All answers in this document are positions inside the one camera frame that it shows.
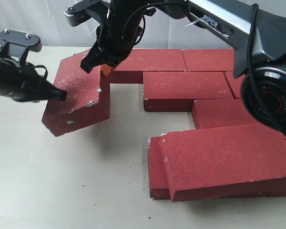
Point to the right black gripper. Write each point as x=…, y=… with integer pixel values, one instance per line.
x=117, y=36

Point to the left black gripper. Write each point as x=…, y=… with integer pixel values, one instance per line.
x=27, y=82

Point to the red brick with white scuffs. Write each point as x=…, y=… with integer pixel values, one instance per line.
x=87, y=101

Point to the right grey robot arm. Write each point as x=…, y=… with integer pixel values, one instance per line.
x=257, y=37

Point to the third row red brick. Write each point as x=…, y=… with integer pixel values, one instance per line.
x=220, y=113

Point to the second row right red brick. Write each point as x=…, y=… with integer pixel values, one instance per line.
x=234, y=84

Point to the large front tilted red brick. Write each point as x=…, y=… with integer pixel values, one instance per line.
x=224, y=162

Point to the white fabric backdrop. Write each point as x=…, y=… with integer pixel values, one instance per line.
x=46, y=19

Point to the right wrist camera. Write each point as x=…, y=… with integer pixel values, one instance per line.
x=86, y=9

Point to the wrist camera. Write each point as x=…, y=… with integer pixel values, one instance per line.
x=18, y=44
x=86, y=9

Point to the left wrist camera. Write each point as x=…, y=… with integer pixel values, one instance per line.
x=18, y=44

